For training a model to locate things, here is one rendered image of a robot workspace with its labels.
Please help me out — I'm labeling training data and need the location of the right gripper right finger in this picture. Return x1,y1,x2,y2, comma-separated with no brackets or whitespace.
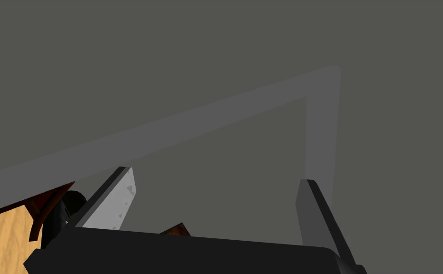
295,178,357,266

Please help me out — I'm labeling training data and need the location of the brown wooden chair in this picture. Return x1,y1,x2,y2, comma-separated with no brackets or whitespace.
24,181,76,243

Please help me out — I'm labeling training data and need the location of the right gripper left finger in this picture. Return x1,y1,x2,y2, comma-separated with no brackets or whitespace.
67,166,137,231

